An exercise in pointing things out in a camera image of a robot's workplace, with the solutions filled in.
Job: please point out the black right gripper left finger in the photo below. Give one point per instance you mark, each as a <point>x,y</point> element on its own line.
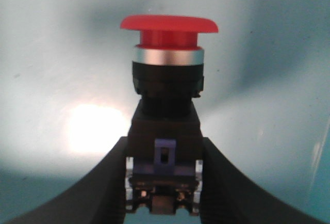
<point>98,197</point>

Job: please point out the red button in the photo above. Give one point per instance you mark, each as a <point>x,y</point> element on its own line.
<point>164,160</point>

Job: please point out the light blue plastic box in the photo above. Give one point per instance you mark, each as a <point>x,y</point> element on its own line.
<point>67,93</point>

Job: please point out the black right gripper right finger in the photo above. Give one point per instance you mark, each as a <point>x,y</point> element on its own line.
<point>228,196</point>

